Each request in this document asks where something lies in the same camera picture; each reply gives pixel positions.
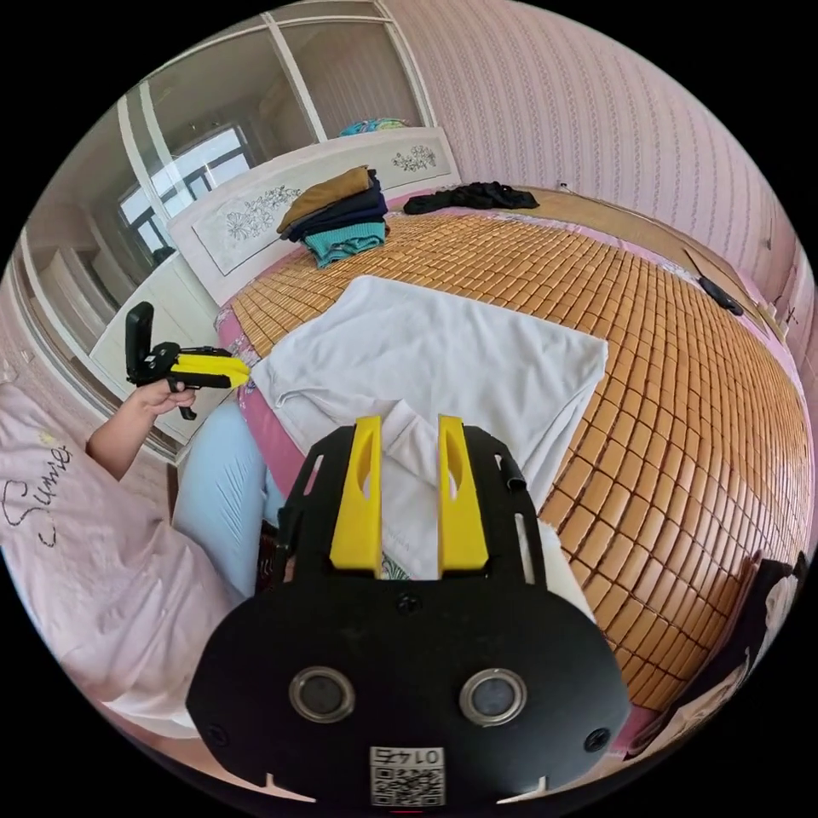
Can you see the person's left hand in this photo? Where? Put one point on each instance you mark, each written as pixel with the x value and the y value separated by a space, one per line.
pixel 153 399

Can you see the black garment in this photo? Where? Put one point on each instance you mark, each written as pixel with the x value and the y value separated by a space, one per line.
pixel 473 197

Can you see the person's body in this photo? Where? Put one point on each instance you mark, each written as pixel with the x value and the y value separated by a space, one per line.
pixel 96 543

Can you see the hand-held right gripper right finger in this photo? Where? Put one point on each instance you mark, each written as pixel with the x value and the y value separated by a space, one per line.
pixel 461 511

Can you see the teal patterned cloth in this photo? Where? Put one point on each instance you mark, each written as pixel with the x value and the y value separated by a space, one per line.
pixel 372 126

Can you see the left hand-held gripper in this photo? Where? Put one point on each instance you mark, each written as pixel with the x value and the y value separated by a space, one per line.
pixel 163 359

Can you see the person's left forearm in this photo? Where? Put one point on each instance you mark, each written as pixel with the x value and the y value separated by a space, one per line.
pixel 115 441

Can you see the pile of clothes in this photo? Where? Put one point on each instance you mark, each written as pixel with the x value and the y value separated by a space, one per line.
pixel 339 217

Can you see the white wardrobe with glass doors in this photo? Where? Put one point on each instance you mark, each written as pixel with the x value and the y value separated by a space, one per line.
pixel 192 128

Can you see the white short sleeve shirt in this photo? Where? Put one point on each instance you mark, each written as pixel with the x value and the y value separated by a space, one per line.
pixel 434 345

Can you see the bed with woven mat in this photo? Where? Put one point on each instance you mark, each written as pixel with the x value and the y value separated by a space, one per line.
pixel 671 415

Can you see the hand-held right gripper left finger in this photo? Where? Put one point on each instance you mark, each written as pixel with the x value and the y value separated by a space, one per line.
pixel 358 511

